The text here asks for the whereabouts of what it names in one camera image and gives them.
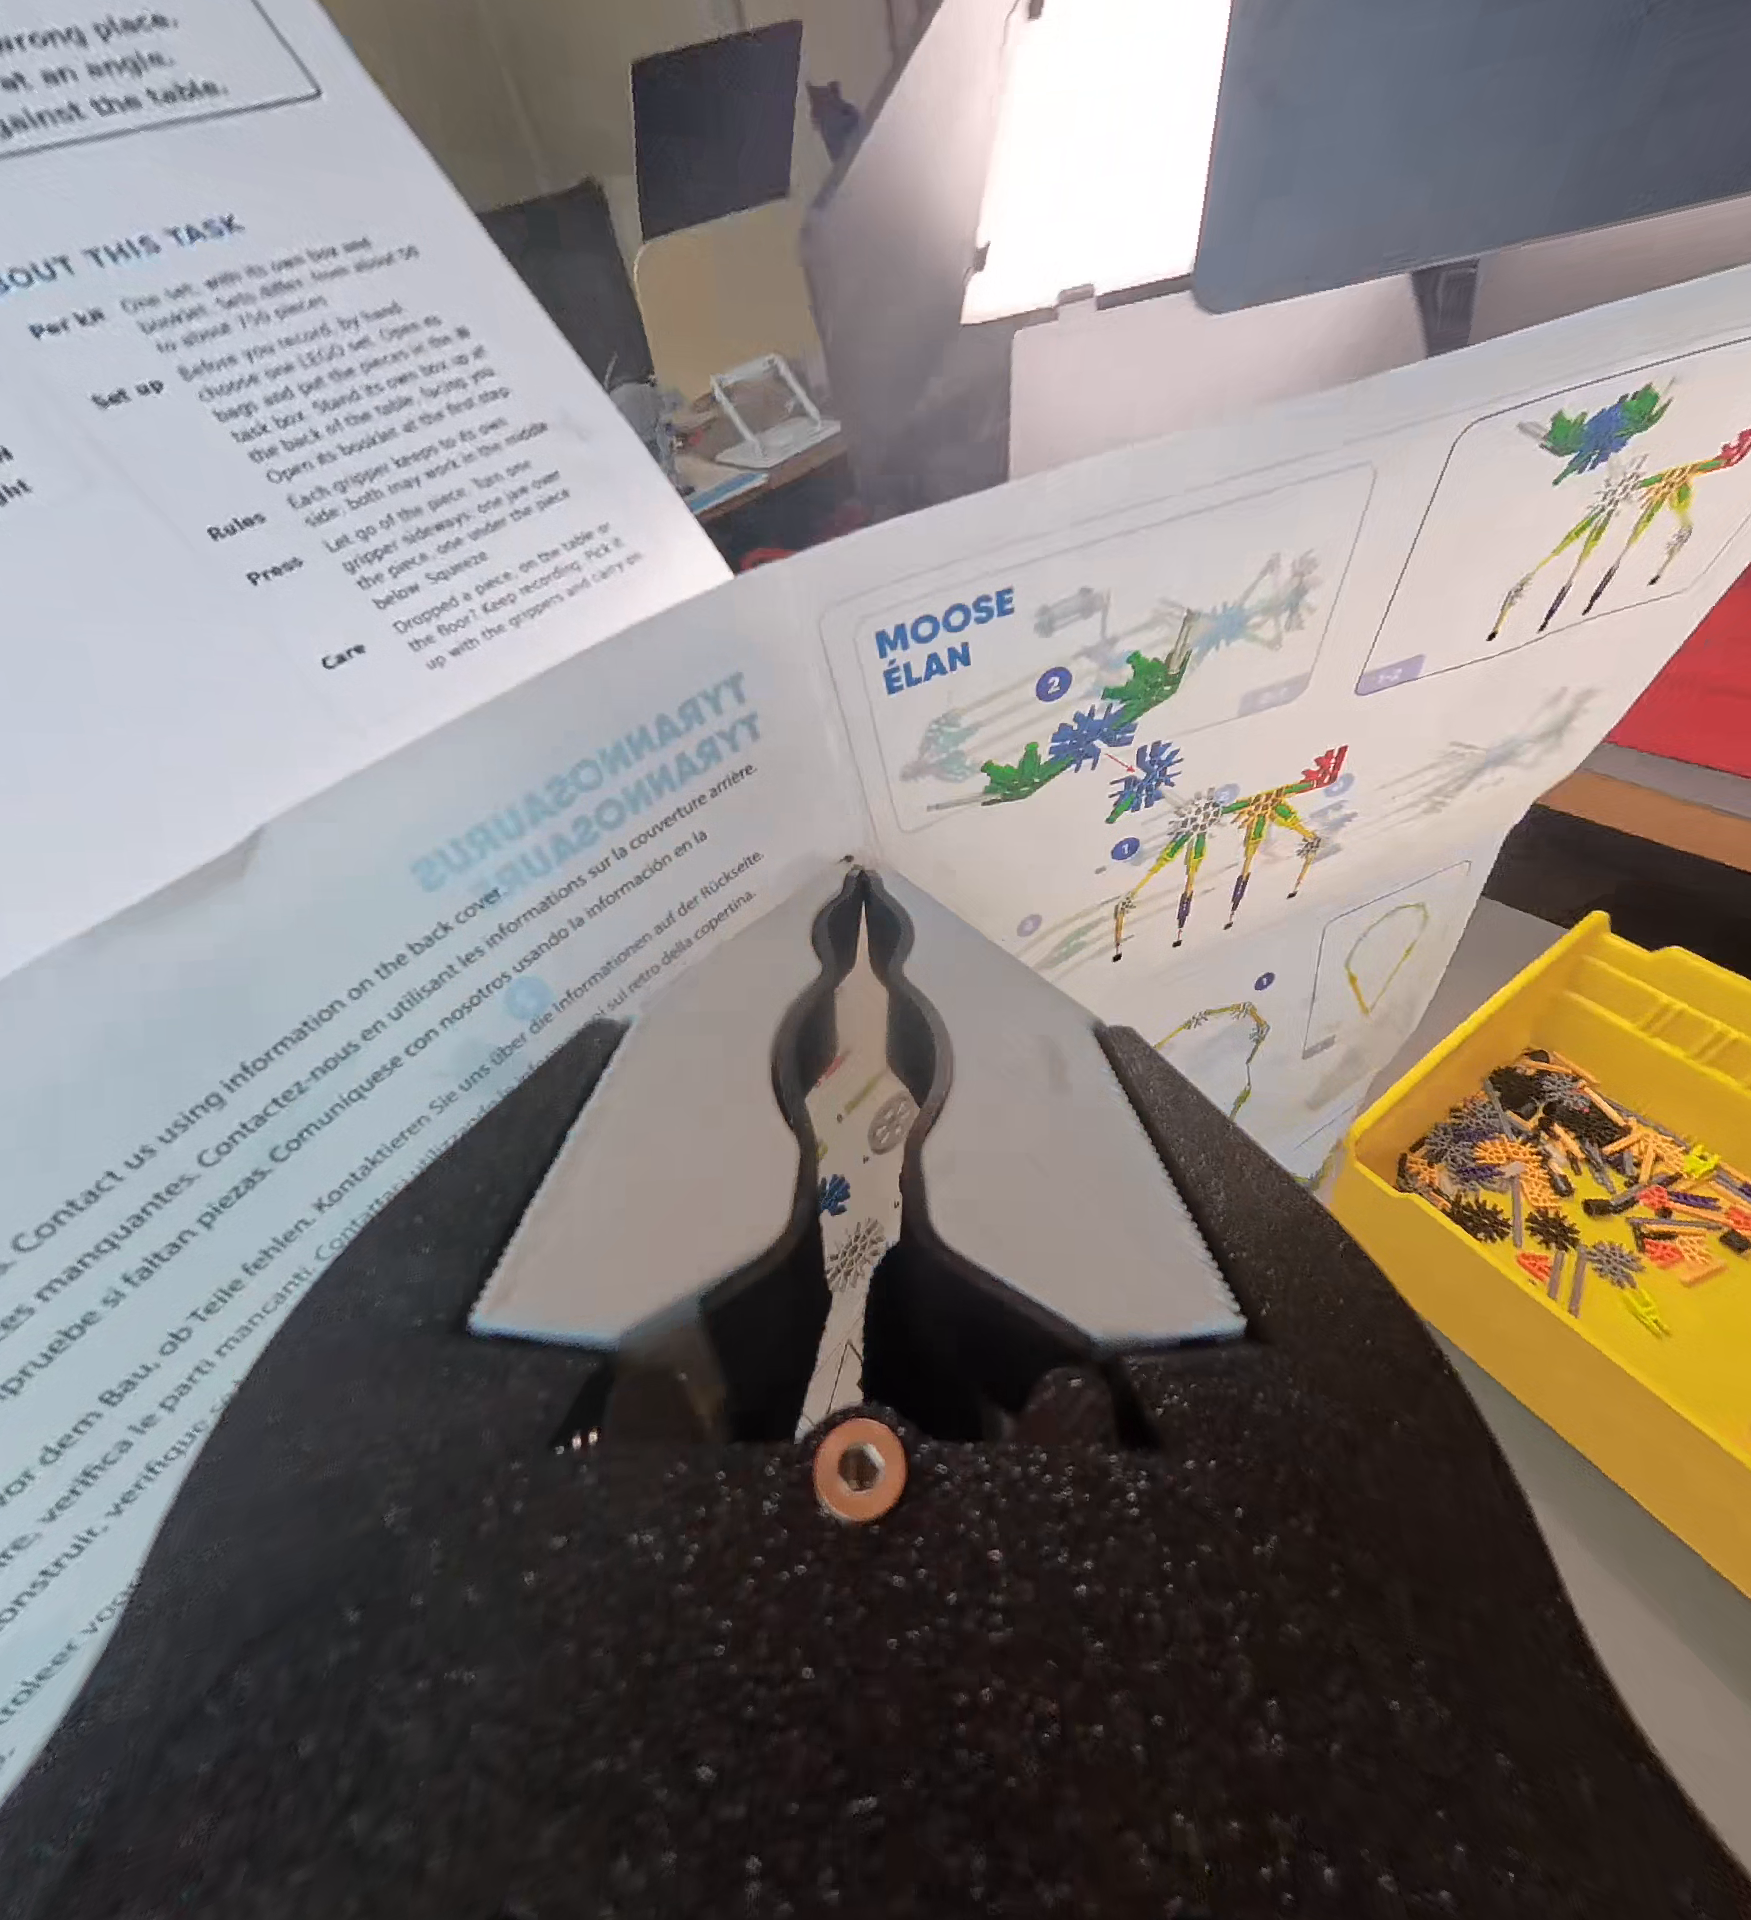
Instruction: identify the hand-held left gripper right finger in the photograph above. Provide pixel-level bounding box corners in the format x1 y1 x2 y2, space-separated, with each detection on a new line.
859 865 1248 1364

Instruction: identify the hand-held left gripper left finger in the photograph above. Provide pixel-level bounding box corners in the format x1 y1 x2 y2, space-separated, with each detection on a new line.
470 861 872 1351

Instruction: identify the white building instruction sheet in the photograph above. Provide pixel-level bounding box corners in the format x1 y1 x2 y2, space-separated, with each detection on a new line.
0 245 1751 1870

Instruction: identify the printed task sheet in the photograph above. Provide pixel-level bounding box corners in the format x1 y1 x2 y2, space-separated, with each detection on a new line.
0 0 736 1038

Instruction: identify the pile of orange black pieces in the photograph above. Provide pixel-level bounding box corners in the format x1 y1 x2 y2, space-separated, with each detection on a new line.
1392 1052 1751 1340

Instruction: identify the yellow plastic bin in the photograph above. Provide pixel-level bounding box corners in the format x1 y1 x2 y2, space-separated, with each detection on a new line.
1326 911 1751 1678

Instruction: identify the wooden side table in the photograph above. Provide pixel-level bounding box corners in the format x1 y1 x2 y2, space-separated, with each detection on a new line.
1534 762 1751 906

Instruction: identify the white laptop stand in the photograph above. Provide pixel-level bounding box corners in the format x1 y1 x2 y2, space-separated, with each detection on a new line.
706 353 847 470

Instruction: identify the white board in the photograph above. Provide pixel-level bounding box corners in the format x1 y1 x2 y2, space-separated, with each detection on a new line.
1011 293 1432 485

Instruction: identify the studio light panel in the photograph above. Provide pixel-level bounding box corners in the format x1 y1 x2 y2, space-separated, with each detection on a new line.
955 0 1237 328

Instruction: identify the black panel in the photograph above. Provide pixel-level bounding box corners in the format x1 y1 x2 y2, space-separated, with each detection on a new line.
629 18 806 243

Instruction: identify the dark monitor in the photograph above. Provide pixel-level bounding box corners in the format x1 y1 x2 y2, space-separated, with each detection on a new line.
1192 0 1751 317

